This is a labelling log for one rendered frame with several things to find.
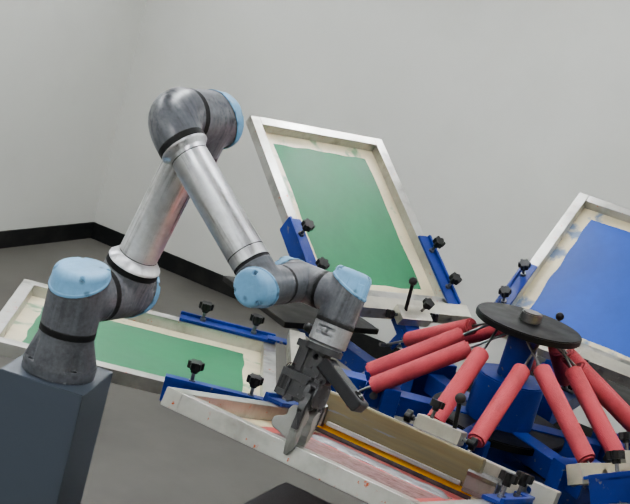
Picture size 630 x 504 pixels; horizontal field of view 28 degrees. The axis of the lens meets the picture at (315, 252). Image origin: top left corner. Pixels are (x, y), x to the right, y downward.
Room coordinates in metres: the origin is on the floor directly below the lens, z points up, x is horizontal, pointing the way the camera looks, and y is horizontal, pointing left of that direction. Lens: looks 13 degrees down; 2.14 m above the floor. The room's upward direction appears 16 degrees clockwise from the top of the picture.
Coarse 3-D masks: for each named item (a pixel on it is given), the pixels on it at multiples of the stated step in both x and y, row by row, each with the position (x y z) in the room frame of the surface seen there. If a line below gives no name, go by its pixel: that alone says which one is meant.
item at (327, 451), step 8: (272, 432) 2.52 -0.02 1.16; (312, 440) 2.65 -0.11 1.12; (336, 440) 2.82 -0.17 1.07; (312, 448) 2.52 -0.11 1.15; (320, 448) 2.57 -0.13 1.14; (328, 448) 2.62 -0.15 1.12; (352, 448) 2.79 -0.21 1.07; (328, 456) 2.49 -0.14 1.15; (336, 456) 2.54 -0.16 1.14; (344, 456) 2.59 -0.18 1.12; (368, 456) 2.76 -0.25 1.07; (344, 464) 2.47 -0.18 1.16; (352, 464) 2.52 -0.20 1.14; (360, 464) 2.57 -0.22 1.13; (368, 464) 2.62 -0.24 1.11; (384, 464) 2.73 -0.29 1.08
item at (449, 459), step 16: (336, 400) 2.81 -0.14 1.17; (336, 416) 2.79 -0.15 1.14; (352, 416) 2.78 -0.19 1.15; (368, 416) 2.77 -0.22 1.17; (384, 416) 2.76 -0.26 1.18; (368, 432) 2.75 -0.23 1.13; (384, 432) 2.74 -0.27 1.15; (400, 432) 2.73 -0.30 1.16; (416, 432) 2.72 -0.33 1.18; (400, 448) 2.72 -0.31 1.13; (416, 448) 2.71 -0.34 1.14; (432, 448) 2.70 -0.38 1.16; (448, 448) 2.69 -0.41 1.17; (432, 464) 2.68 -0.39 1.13; (448, 464) 2.67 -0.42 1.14; (464, 464) 2.66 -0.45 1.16; (480, 464) 2.65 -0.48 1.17; (464, 480) 2.65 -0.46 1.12
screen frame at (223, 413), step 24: (192, 408) 2.28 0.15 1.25; (216, 408) 2.28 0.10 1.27; (240, 408) 2.54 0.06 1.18; (264, 408) 2.65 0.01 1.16; (288, 408) 2.77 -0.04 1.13; (240, 432) 2.24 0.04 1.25; (264, 432) 2.22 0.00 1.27; (288, 456) 2.19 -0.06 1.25; (312, 456) 2.18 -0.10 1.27; (336, 480) 2.15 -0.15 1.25; (360, 480) 2.13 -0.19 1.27
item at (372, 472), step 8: (360, 472) 2.44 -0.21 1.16; (368, 472) 2.49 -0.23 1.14; (376, 472) 2.54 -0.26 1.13; (384, 472) 2.59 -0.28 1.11; (376, 480) 2.42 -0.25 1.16; (384, 480) 2.47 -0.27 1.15; (392, 480) 2.52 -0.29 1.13; (400, 480) 2.57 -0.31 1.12; (392, 488) 2.40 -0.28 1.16; (400, 488) 2.44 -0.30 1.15; (408, 488) 2.49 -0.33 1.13; (416, 488) 2.54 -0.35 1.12; (440, 488) 2.70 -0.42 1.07; (416, 496) 2.42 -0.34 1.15; (424, 496) 2.47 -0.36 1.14; (432, 496) 2.52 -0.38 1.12; (456, 496) 2.67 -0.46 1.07
